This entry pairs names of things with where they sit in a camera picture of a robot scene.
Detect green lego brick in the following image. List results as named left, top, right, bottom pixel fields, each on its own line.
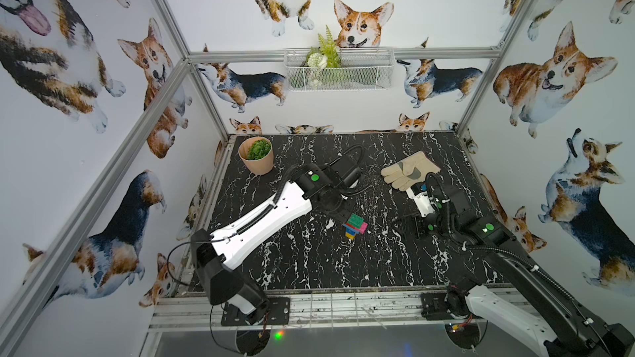
left=347, top=213, right=364, bottom=229

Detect light blue lego brick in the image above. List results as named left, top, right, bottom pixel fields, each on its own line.
left=345, top=227, right=358, bottom=236

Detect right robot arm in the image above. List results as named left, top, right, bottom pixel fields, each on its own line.
left=403, top=183, right=634, bottom=356

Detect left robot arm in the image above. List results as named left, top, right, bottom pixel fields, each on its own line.
left=190, top=156, right=361, bottom=325

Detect cream canvas work glove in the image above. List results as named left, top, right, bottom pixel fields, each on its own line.
left=380, top=151, right=441, bottom=192

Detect terracotta pot with green plant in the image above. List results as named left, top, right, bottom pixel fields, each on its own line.
left=238, top=137, right=274, bottom=175

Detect green fern with white flower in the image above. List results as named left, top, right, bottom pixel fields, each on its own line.
left=304, top=26, right=342, bottom=88

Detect white wire wall basket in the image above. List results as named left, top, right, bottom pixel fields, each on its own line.
left=284, top=48, right=396, bottom=92

